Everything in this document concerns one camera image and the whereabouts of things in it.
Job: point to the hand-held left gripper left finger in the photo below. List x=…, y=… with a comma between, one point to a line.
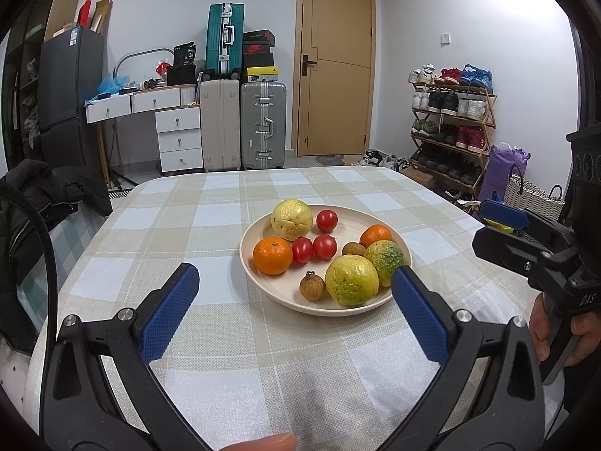
x=169, y=312

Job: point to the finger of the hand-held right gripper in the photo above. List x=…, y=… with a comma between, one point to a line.
x=502, y=251
x=504, y=213

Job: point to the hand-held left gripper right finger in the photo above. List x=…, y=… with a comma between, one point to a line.
x=420, y=314

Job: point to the mottled green-yellow round fruit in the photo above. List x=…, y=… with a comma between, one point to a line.
x=387, y=258

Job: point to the yellow-green round fruit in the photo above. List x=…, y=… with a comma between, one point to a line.
x=351, y=279

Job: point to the orange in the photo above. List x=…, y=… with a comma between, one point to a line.
x=375, y=235
x=272, y=256

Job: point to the brown longan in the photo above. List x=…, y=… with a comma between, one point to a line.
x=312, y=285
x=353, y=249

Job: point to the cream plate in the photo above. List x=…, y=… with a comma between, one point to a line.
x=277, y=291

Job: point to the red tomato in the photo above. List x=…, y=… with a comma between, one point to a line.
x=327, y=221
x=325, y=246
x=302, y=250

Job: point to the pale yellow round fruit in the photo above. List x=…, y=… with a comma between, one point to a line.
x=292, y=220

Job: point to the person's right hand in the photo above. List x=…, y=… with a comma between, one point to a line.
x=540, y=329

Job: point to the person's left hand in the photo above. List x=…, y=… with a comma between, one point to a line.
x=267, y=444

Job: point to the banana peels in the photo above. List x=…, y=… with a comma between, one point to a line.
x=500, y=226

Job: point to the woven basket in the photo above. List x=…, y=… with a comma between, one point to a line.
x=535, y=197

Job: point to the purple bag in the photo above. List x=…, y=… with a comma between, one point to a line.
x=500, y=169

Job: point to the small cardboard box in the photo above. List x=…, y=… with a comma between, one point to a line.
x=418, y=176

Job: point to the checked tablecloth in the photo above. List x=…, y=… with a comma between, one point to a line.
x=211, y=225

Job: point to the wooden shoe rack with shoes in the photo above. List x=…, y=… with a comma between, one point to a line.
x=450, y=103

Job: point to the scattered sneakers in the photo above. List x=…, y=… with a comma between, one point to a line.
x=385, y=159

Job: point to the black jacket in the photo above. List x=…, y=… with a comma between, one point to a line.
x=47, y=192

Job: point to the white drawer cabinet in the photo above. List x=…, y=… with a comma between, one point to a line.
x=181, y=141

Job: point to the grey doormat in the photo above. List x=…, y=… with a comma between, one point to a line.
x=335, y=159

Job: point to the beige suitcase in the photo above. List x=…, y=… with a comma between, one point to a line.
x=220, y=127

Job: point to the wooden door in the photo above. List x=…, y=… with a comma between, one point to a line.
x=335, y=103

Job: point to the silver suitcase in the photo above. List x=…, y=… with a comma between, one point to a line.
x=263, y=127

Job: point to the white desk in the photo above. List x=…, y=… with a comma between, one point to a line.
x=141, y=101

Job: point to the blue plastic bag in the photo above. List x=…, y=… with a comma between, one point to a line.
x=112, y=85

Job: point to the black bag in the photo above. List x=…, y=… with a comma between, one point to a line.
x=181, y=75

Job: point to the red packet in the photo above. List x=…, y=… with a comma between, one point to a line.
x=163, y=68

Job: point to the yellow and black shoebox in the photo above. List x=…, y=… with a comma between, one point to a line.
x=263, y=74

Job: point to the black printed pouch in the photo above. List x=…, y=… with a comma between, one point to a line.
x=184, y=54

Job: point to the grey curved metal tube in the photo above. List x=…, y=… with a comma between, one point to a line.
x=141, y=51

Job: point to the plain black shoebox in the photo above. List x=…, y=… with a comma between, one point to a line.
x=258, y=60

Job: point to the black shoebox red logo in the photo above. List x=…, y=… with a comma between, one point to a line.
x=258, y=48

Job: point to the dark shelving cabinet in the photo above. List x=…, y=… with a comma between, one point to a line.
x=28, y=70

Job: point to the teal suitcase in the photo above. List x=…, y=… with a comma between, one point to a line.
x=224, y=37

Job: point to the flat cardboard box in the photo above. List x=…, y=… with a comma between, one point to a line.
x=65, y=30

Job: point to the tall cardboard box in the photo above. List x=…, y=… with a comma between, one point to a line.
x=102, y=16

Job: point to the red box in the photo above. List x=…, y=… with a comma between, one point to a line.
x=85, y=14

